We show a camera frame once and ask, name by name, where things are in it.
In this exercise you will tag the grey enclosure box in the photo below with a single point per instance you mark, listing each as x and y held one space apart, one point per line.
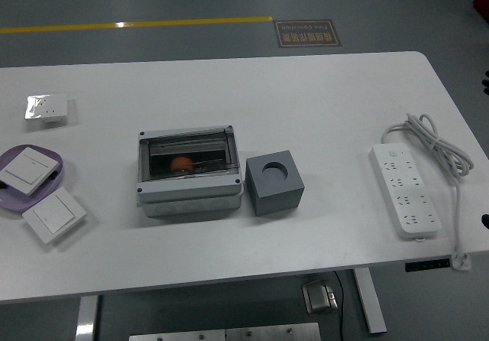
187 190

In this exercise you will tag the white wall socket in wrap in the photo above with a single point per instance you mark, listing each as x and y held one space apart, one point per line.
49 106

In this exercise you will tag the white table leg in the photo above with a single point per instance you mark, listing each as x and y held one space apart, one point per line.
86 318
370 303

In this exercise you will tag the purple tray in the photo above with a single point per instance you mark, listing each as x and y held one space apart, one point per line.
11 201

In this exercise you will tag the grey metal base plate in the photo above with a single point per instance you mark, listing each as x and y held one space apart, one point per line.
229 335

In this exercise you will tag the white wall switch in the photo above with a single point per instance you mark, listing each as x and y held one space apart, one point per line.
28 169
53 213

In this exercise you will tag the yellow floor tape line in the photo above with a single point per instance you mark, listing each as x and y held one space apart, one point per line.
153 23

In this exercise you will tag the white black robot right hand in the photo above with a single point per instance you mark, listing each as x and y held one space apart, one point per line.
486 82

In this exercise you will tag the white power strip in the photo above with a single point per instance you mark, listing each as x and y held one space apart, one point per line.
401 184

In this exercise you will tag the orange cylinder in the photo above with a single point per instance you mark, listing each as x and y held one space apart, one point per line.
181 164

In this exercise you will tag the brown floor sign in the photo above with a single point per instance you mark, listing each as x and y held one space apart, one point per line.
307 33

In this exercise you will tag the metal floor socket box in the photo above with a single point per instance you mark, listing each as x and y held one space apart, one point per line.
317 297

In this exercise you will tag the black table control panel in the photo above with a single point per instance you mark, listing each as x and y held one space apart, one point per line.
426 265

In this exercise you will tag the grey cube with round hole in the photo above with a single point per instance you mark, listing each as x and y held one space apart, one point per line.
275 199

